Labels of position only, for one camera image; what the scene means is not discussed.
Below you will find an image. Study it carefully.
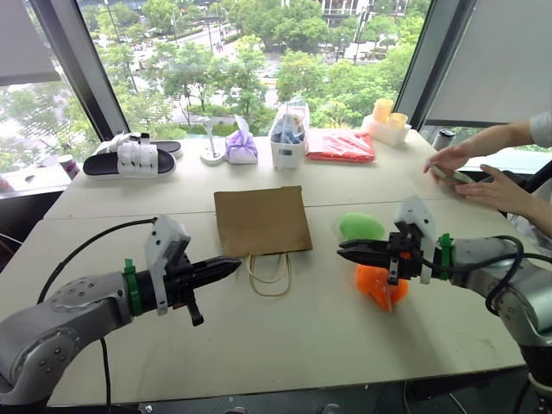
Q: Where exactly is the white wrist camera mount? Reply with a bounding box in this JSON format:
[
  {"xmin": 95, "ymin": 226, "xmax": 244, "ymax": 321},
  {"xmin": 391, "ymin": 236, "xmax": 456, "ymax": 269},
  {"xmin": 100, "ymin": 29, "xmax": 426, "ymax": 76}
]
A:
[
  {"xmin": 143, "ymin": 215, "xmax": 192, "ymax": 317},
  {"xmin": 393, "ymin": 196, "xmax": 439, "ymax": 285}
]

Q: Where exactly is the grey shirt sleeve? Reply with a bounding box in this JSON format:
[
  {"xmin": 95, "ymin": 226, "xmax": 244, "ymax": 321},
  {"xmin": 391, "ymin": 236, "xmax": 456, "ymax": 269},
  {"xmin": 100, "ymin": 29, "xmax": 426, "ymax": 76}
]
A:
[{"xmin": 529, "ymin": 110, "xmax": 552, "ymax": 148}]

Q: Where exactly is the green right wrist clamp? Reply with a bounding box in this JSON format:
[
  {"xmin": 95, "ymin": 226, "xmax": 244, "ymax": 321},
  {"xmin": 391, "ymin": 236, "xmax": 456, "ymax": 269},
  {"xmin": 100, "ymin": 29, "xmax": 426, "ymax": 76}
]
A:
[{"xmin": 438, "ymin": 233, "xmax": 453, "ymax": 281}]

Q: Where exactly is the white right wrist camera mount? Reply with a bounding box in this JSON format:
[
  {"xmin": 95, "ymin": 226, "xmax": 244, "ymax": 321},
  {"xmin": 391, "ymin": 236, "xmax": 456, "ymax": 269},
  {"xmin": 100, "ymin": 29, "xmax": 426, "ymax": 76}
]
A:
[{"xmin": 393, "ymin": 196, "xmax": 439, "ymax": 285}]

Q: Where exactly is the white round-base stand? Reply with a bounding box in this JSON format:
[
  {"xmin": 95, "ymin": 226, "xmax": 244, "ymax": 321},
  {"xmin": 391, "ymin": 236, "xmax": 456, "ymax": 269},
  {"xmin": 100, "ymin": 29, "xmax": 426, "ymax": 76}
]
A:
[{"xmin": 199, "ymin": 116, "xmax": 229, "ymax": 167}]

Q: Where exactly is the silver smartphone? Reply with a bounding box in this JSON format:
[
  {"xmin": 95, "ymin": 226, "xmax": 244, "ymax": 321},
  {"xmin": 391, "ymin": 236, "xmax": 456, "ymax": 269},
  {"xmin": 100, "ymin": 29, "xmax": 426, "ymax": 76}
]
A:
[{"xmin": 430, "ymin": 165, "xmax": 474, "ymax": 186}]

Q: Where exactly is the green plush toy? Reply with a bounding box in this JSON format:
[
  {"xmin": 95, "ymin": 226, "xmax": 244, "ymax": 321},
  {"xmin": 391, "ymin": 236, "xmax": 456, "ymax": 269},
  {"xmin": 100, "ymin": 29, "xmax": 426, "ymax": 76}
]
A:
[{"xmin": 336, "ymin": 210, "xmax": 387, "ymax": 243}]

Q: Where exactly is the large grey roller blind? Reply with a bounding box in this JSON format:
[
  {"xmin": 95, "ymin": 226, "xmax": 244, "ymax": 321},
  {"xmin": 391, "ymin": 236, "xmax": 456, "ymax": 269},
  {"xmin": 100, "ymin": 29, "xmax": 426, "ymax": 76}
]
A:
[{"xmin": 423, "ymin": 0, "xmax": 552, "ymax": 129}]

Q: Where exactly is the dark window frame post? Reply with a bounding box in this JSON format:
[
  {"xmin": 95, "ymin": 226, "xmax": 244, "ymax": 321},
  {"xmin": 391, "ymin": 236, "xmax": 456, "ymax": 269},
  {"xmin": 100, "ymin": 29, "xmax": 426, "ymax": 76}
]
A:
[
  {"xmin": 393, "ymin": 0, "xmax": 480, "ymax": 131},
  {"xmin": 28, "ymin": 0, "xmax": 131, "ymax": 142}
]

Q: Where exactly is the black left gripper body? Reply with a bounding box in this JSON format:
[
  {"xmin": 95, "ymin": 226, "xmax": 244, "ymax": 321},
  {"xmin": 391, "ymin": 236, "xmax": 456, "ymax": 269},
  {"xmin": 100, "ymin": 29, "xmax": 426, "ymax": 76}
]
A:
[{"xmin": 163, "ymin": 252, "xmax": 205, "ymax": 328}]

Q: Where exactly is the tall yellow plastic cup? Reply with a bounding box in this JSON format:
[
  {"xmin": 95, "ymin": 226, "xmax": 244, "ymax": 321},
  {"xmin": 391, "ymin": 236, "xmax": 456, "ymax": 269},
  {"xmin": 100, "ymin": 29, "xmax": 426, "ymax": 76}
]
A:
[{"xmin": 372, "ymin": 97, "xmax": 395, "ymax": 124}]

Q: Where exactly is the orange plush toy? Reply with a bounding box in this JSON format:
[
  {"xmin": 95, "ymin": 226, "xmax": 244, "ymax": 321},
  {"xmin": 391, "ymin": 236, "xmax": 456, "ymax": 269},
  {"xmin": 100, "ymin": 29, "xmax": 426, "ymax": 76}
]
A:
[{"xmin": 354, "ymin": 263, "xmax": 409, "ymax": 314}]

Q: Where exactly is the brown paper bag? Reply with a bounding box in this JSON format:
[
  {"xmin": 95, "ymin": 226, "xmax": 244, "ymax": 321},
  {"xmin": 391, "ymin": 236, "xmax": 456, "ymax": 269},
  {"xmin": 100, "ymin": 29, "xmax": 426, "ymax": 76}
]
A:
[{"xmin": 213, "ymin": 185, "xmax": 314, "ymax": 298}]

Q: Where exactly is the person's left hand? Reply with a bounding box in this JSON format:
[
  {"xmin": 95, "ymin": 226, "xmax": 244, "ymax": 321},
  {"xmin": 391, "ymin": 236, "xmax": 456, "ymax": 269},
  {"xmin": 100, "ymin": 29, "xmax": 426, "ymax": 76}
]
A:
[{"xmin": 454, "ymin": 164, "xmax": 532, "ymax": 217}]

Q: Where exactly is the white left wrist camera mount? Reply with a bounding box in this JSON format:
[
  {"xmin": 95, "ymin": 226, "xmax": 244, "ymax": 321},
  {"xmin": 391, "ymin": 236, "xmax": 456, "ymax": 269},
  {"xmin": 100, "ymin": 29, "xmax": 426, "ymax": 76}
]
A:
[{"xmin": 143, "ymin": 215, "xmax": 192, "ymax": 317}]

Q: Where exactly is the green wrist clamp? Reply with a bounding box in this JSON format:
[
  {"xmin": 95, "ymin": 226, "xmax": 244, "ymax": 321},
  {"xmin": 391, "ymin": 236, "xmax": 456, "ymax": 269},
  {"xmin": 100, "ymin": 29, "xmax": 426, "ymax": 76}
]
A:
[
  {"xmin": 123, "ymin": 258, "xmax": 144, "ymax": 317},
  {"xmin": 438, "ymin": 233, "xmax": 453, "ymax": 281}
]

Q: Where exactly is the white rectangular tray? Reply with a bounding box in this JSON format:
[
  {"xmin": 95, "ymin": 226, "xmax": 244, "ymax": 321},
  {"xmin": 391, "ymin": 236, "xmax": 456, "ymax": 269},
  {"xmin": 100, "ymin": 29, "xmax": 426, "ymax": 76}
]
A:
[{"xmin": 361, "ymin": 114, "xmax": 411, "ymax": 148}]

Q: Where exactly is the clear bag of toys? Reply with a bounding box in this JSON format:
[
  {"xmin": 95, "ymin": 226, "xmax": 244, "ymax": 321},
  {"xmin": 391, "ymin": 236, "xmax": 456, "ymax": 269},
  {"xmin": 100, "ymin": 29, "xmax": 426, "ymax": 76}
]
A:
[{"xmin": 270, "ymin": 96, "xmax": 312, "ymax": 144}]

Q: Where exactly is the black cylindrical bottle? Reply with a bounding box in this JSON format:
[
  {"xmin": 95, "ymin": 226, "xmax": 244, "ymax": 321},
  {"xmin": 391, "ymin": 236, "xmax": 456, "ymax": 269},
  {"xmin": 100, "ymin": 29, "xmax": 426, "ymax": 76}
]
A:
[{"xmin": 432, "ymin": 128, "xmax": 455, "ymax": 151}]

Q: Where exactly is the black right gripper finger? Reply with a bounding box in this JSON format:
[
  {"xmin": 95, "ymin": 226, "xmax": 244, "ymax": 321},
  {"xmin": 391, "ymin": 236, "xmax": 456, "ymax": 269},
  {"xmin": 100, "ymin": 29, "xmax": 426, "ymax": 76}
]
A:
[
  {"xmin": 339, "ymin": 238, "xmax": 392, "ymax": 254},
  {"xmin": 336, "ymin": 250, "xmax": 392, "ymax": 271}
]

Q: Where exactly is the person's right hand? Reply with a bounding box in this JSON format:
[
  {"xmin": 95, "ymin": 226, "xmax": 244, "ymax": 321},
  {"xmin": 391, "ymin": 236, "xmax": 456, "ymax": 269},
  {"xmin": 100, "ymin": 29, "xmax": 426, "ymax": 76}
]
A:
[{"xmin": 423, "ymin": 143, "xmax": 474, "ymax": 176}]

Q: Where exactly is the pink cup with white lid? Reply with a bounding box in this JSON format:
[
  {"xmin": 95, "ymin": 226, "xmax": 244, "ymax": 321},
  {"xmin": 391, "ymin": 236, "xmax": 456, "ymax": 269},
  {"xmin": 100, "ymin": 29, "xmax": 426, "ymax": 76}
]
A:
[{"xmin": 57, "ymin": 154, "xmax": 82, "ymax": 181}]

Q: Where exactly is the white plastic basket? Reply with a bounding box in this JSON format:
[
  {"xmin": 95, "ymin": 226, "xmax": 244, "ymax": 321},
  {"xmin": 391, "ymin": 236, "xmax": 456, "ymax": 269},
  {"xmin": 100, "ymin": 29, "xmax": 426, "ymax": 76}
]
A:
[{"xmin": 268, "ymin": 127, "xmax": 308, "ymax": 171}]

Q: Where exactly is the red plastic package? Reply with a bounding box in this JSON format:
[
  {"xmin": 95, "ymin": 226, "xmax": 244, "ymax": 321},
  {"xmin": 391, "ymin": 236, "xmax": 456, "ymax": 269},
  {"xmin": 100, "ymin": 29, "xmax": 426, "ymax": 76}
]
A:
[{"xmin": 304, "ymin": 129, "xmax": 377, "ymax": 165}]

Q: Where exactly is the green left wrist clamp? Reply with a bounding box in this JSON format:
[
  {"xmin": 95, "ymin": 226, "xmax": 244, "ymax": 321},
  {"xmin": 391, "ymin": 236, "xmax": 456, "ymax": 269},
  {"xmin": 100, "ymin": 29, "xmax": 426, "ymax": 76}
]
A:
[{"xmin": 123, "ymin": 258, "xmax": 144, "ymax": 317}]

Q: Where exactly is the black white slipper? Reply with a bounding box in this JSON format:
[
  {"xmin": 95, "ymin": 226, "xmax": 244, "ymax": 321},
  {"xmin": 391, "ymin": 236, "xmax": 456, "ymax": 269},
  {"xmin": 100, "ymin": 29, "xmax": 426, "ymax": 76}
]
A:
[
  {"xmin": 97, "ymin": 132, "xmax": 185, "ymax": 160},
  {"xmin": 82, "ymin": 141, "xmax": 178, "ymax": 179}
]

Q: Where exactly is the purple plastic bag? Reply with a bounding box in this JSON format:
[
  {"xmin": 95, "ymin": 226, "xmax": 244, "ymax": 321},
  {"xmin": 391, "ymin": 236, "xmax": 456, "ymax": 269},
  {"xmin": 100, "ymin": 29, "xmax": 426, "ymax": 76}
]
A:
[{"xmin": 224, "ymin": 114, "xmax": 260, "ymax": 166}]

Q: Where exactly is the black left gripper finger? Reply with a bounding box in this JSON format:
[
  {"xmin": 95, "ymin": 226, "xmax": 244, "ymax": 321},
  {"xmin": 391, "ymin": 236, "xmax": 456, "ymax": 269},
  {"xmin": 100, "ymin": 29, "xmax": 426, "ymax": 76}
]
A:
[
  {"xmin": 193, "ymin": 256, "xmax": 243, "ymax": 275},
  {"xmin": 194, "ymin": 267, "xmax": 238, "ymax": 288}
]

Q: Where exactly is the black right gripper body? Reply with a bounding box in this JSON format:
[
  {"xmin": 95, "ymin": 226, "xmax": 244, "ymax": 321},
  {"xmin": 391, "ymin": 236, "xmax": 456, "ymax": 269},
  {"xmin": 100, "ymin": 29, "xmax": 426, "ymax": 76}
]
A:
[{"xmin": 386, "ymin": 221, "xmax": 426, "ymax": 286}]

